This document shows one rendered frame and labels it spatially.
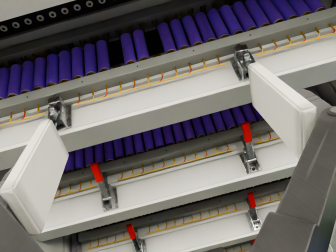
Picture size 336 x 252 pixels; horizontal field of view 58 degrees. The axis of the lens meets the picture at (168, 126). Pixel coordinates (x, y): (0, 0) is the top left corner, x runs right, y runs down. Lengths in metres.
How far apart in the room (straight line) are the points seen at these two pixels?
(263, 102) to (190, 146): 0.39
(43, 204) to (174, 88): 0.30
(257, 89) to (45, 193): 0.13
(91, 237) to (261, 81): 0.64
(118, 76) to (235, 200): 0.42
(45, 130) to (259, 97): 0.13
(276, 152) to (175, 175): 0.19
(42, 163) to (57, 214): 0.44
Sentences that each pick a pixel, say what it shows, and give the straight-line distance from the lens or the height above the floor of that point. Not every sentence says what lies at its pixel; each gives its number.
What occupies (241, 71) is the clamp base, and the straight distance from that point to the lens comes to 0.42.
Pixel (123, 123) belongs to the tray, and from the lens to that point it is 0.43.
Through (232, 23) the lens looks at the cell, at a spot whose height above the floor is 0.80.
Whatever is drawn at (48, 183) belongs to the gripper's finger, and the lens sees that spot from 0.18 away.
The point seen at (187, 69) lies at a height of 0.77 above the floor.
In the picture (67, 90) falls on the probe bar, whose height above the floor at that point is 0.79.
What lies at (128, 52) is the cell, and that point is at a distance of 0.47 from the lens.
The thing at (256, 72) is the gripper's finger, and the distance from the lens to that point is 0.19.
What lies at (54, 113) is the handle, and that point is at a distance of 0.44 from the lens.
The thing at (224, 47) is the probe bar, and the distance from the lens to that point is 0.44.
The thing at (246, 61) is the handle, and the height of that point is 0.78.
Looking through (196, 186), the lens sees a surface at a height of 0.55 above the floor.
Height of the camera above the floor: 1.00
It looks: 40 degrees down
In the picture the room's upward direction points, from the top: 17 degrees counter-clockwise
